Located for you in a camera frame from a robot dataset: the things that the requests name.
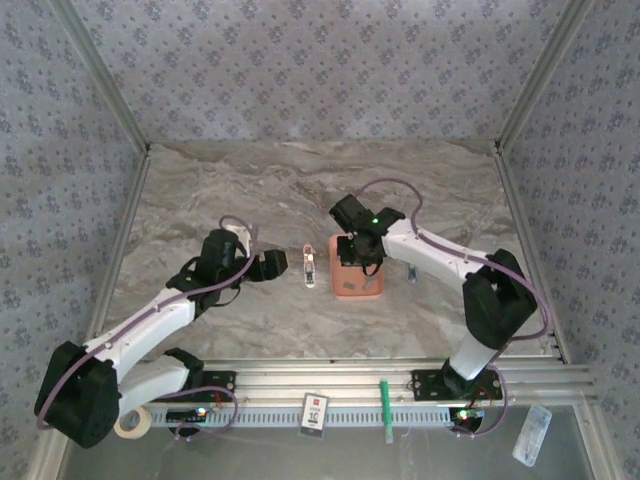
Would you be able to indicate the clear plastic package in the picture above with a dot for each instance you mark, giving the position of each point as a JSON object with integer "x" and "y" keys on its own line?
{"x": 531, "y": 435}

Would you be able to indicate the black and white card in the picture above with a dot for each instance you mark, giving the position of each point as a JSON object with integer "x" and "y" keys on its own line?
{"x": 313, "y": 415}

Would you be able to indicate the green marker pen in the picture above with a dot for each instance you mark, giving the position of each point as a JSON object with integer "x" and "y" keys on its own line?
{"x": 386, "y": 410}

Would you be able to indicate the controller board green light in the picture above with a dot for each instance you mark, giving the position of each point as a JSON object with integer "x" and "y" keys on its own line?
{"x": 465, "y": 416}
{"x": 187, "y": 414}

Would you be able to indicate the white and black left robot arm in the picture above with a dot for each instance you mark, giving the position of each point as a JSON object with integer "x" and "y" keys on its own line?
{"x": 145, "y": 325}

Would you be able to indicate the masking tape roll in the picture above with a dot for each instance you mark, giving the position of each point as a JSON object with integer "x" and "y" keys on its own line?
{"x": 142, "y": 427}

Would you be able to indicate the left controller board green light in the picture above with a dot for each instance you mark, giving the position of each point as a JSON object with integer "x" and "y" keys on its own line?
{"x": 187, "y": 414}

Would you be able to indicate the aluminium frame post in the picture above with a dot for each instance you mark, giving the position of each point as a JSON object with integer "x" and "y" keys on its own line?
{"x": 545, "y": 75}
{"x": 100, "y": 75}

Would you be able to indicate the small blue stapler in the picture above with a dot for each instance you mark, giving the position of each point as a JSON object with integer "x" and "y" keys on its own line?
{"x": 411, "y": 274}

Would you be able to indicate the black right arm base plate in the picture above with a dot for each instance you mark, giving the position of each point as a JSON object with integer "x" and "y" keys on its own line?
{"x": 425, "y": 382}

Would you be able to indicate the pink plastic tray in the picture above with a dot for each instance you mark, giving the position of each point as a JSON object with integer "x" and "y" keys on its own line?
{"x": 345, "y": 276}

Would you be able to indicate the right controller board green light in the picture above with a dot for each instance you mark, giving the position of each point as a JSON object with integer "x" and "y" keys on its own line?
{"x": 465, "y": 416}

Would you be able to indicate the aluminium mounting rail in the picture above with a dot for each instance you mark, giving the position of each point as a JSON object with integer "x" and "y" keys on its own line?
{"x": 310, "y": 375}

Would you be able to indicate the aluminium side rail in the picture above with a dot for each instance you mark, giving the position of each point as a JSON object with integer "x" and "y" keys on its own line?
{"x": 525, "y": 230}
{"x": 125, "y": 230}

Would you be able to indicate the pink and white stapler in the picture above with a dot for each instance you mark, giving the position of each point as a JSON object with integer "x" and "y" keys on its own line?
{"x": 310, "y": 272}

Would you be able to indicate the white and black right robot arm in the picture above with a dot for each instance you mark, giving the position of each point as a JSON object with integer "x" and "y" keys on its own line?
{"x": 430, "y": 250}

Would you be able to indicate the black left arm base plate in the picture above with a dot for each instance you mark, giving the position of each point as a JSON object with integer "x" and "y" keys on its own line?
{"x": 220, "y": 382}

